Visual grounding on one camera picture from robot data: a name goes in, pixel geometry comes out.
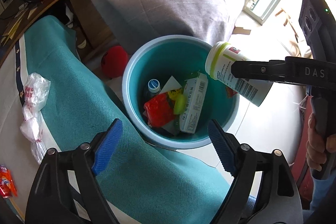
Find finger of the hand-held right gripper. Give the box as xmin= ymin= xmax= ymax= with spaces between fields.
xmin=230 ymin=60 xmax=286 ymax=83

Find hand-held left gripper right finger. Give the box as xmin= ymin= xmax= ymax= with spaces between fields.
xmin=207 ymin=119 xmax=303 ymax=224

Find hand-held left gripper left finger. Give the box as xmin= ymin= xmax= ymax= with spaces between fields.
xmin=25 ymin=118 xmax=124 ymax=224

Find white bottle green cap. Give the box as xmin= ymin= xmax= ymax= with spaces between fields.
xmin=205 ymin=41 xmax=273 ymax=107

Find green white medicine box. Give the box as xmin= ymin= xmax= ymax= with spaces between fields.
xmin=178 ymin=73 xmax=209 ymax=134

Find yellow-green plastic lid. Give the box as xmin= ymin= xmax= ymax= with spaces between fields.
xmin=174 ymin=94 xmax=186 ymax=115

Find red foil wrapper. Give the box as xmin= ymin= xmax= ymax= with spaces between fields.
xmin=144 ymin=93 xmax=176 ymax=127

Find teal plastic bin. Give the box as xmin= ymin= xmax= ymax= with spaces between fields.
xmin=121 ymin=35 xmax=240 ymax=149

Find person's right hand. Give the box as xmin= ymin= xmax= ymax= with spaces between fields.
xmin=306 ymin=110 xmax=336 ymax=174

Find teal striped printed tablecloth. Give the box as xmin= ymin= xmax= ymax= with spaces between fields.
xmin=0 ymin=15 xmax=255 ymax=224

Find plastic bottle with blue cap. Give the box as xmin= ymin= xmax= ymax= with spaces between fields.
xmin=143 ymin=79 xmax=161 ymax=101

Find red ball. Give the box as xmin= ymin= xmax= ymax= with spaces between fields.
xmin=101 ymin=46 xmax=129 ymax=79

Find clear crumpled plastic bag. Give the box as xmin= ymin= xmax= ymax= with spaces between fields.
xmin=20 ymin=72 xmax=51 ymax=164

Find orange snack packet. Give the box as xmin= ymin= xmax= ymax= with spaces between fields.
xmin=0 ymin=164 xmax=18 ymax=198

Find person's blue trousers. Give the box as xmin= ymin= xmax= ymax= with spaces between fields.
xmin=302 ymin=174 xmax=336 ymax=224

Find brown cardboard box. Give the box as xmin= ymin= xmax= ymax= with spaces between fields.
xmin=68 ymin=0 xmax=117 ymax=56

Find dark wooden cabinet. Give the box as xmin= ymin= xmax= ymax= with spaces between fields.
xmin=0 ymin=0 xmax=79 ymax=62

